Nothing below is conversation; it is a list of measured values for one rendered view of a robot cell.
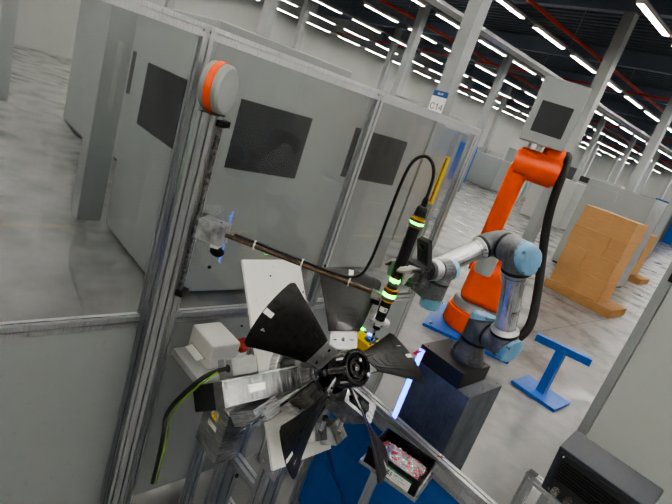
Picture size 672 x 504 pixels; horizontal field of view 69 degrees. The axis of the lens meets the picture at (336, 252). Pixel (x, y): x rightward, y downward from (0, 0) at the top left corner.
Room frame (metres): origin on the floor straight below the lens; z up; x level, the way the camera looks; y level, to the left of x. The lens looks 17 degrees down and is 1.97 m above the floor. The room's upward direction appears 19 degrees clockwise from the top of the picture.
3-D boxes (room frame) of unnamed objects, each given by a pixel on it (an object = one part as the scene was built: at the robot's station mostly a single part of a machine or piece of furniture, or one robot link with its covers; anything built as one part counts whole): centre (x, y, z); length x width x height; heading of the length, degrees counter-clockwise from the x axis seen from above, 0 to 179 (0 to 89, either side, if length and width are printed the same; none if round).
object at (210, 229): (1.56, 0.42, 1.44); 0.10 x 0.07 x 0.08; 83
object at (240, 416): (1.27, 0.08, 1.03); 0.15 x 0.10 x 0.14; 48
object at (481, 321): (2.05, -0.71, 1.24); 0.13 x 0.12 x 0.14; 33
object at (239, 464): (1.53, 0.05, 0.56); 0.19 x 0.04 x 0.04; 48
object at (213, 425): (1.54, 0.19, 0.73); 0.15 x 0.09 x 0.22; 48
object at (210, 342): (1.73, 0.35, 0.92); 0.17 x 0.16 x 0.11; 48
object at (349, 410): (1.54, -0.22, 0.98); 0.20 x 0.16 x 0.20; 48
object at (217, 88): (1.57, 0.51, 1.88); 0.17 x 0.15 x 0.16; 138
